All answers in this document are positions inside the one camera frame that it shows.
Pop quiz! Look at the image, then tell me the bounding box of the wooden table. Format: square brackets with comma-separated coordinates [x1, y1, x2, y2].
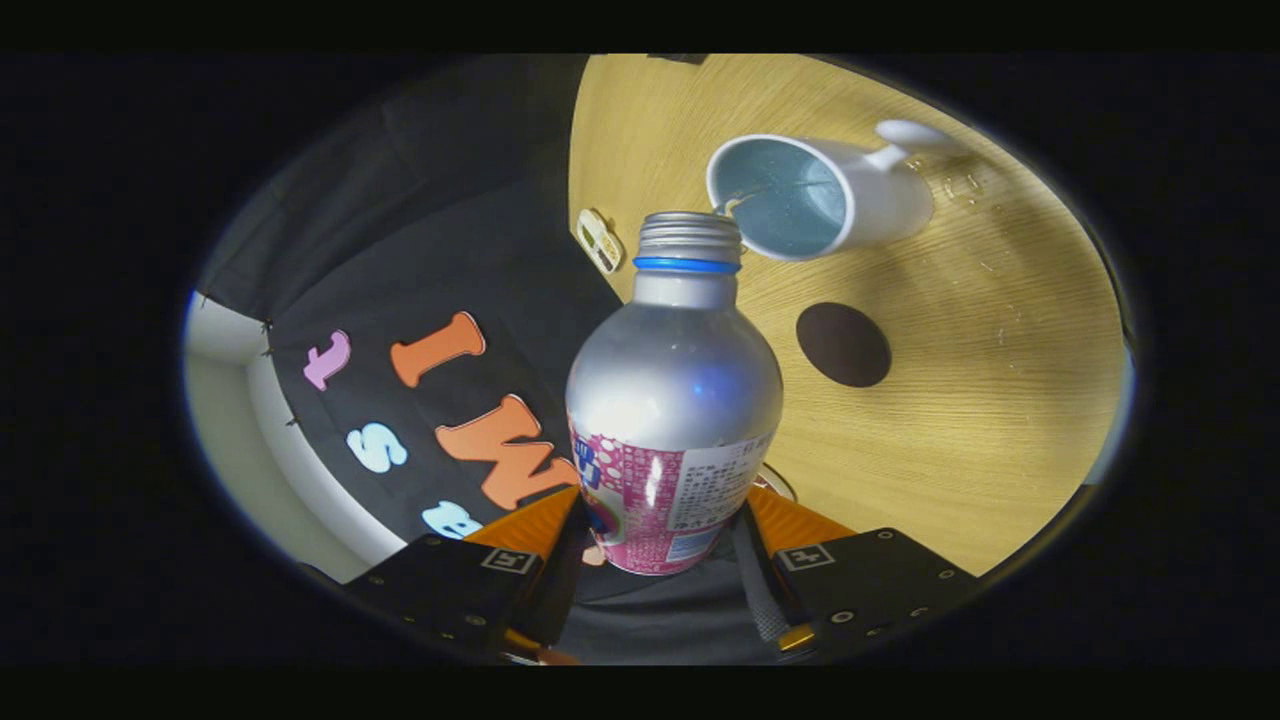
[567, 55, 1128, 579]

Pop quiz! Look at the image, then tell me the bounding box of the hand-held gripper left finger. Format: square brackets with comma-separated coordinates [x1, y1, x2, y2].
[345, 487, 593, 663]

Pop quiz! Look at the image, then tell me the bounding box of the dark brown round coaster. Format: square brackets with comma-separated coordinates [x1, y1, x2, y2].
[795, 302, 893, 389]

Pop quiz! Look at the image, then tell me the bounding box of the black backdrop cloth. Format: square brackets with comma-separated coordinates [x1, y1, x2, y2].
[193, 55, 781, 666]

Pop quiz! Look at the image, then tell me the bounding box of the small white tray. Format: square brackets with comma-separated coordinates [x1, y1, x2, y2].
[576, 207, 625, 275]

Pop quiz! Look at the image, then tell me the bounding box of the white cup with blue inside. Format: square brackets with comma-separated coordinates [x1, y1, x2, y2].
[705, 119, 966, 263]

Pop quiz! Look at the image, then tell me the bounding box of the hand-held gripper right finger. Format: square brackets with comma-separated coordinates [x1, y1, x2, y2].
[728, 487, 986, 663]

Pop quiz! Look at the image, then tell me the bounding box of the silver bottle with pink label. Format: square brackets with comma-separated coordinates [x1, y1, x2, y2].
[565, 211, 785, 577]

